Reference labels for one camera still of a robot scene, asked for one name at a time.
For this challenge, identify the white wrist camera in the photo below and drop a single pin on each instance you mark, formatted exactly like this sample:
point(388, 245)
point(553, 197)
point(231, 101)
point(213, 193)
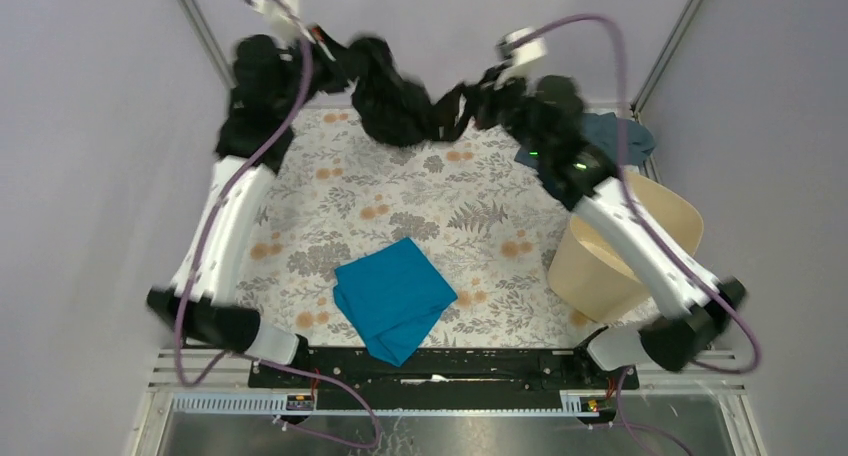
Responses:
point(519, 51)
point(283, 18)

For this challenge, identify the black trash bag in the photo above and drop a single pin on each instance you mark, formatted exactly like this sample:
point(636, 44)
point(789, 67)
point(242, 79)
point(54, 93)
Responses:
point(395, 110)

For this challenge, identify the beige plastic trash bin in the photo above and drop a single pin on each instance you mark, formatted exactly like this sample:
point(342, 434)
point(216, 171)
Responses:
point(589, 275)

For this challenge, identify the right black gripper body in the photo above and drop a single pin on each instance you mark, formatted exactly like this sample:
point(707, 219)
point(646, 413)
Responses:
point(515, 116)

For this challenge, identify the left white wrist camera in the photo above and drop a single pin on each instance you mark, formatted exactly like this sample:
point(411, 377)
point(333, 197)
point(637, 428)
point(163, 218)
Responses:
point(283, 18)

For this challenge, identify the bright blue folded cloth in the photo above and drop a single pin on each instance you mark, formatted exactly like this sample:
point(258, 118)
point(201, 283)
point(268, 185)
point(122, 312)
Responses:
point(393, 298)

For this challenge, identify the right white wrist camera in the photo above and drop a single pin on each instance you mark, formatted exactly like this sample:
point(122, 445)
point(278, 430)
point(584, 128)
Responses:
point(519, 51)

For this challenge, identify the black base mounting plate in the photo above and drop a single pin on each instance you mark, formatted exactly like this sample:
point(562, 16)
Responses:
point(465, 379)

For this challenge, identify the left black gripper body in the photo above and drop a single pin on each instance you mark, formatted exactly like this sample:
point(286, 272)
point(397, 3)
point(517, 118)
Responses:
point(286, 100)

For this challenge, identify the floral patterned table mat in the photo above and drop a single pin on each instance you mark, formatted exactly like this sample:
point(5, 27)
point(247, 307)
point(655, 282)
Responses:
point(480, 217)

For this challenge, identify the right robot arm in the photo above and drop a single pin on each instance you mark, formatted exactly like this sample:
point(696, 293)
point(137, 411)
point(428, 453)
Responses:
point(696, 307)

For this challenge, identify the dark teal crumpled cloth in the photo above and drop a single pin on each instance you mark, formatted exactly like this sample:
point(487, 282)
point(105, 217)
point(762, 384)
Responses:
point(619, 142)

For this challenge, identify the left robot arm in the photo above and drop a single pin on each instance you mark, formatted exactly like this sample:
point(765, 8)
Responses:
point(200, 302)

